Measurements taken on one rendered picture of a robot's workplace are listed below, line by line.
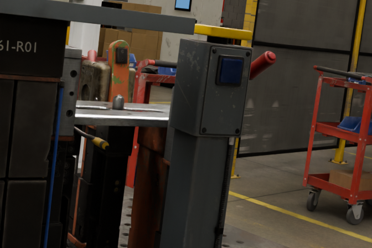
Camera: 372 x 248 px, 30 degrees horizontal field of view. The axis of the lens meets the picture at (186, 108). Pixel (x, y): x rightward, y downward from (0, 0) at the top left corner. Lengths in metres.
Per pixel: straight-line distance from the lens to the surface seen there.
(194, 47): 0.84
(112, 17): 0.71
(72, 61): 0.91
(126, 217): 1.62
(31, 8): 0.68
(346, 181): 4.63
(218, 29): 0.82
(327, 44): 6.29
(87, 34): 5.01
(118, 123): 1.08
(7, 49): 0.71
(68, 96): 0.91
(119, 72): 1.31
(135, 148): 3.14
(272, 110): 5.78
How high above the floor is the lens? 1.16
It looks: 7 degrees down
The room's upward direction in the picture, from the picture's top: 7 degrees clockwise
